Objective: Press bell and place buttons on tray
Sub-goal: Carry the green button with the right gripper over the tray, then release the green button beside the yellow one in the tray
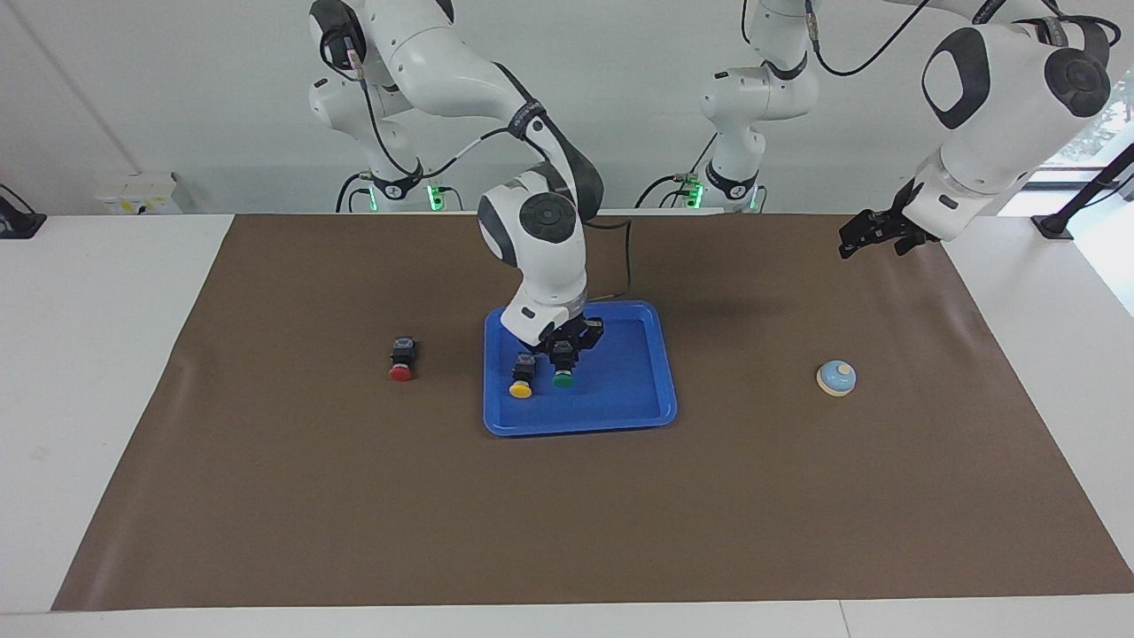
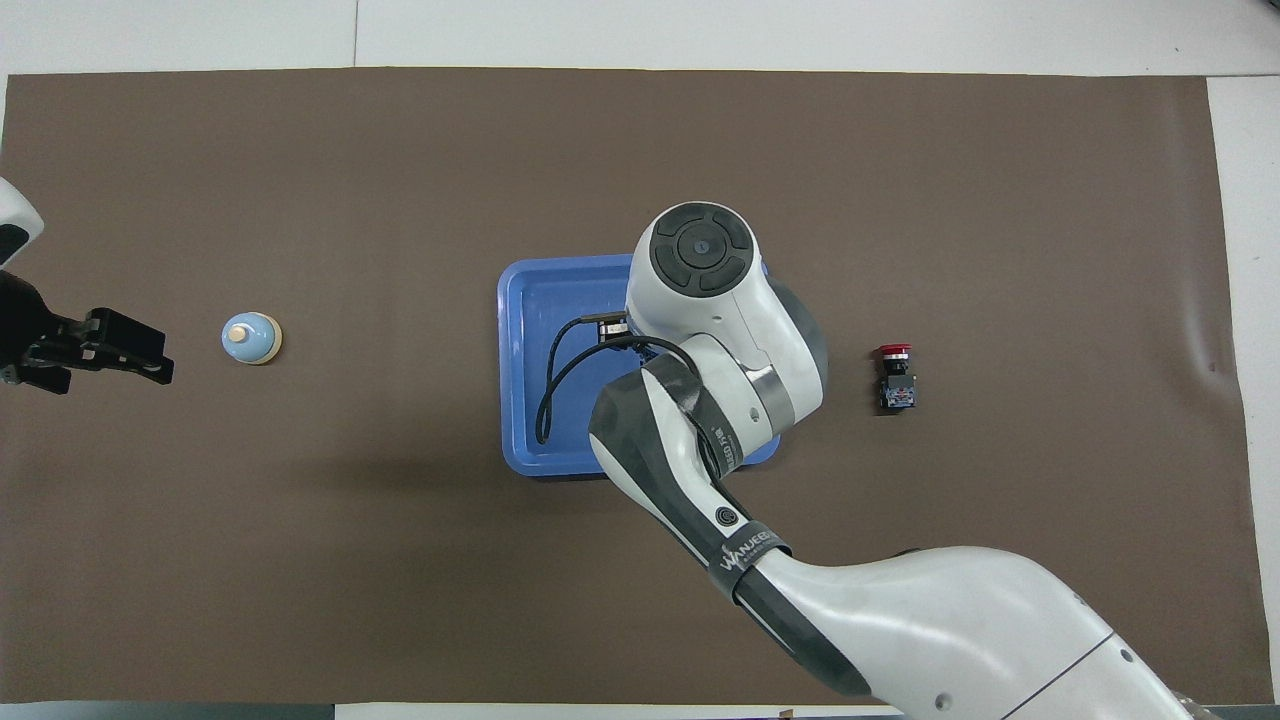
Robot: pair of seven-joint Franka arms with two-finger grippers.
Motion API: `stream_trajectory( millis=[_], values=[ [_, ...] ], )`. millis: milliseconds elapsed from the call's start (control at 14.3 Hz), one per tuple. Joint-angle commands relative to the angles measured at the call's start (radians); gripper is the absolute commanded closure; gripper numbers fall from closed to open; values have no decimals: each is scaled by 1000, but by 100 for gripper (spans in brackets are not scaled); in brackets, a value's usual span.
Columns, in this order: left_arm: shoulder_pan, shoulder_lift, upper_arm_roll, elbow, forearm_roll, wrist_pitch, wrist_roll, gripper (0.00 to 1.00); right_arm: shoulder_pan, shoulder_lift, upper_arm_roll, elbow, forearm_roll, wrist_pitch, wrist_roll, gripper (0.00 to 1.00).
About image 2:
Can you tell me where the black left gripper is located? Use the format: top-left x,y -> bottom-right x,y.
0,270 -> 175,395

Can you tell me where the light blue call bell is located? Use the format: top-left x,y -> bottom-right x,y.
220,311 -> 284,366

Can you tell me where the red push button switch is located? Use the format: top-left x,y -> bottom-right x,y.
877,343 -> 919,414

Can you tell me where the blue plastic tray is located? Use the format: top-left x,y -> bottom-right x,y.
497,254 -> 782,478

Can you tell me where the brown table mat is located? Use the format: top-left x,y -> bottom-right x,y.
0,66 -> 1276,706

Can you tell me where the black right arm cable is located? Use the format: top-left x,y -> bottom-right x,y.
535,314 -> 693,447

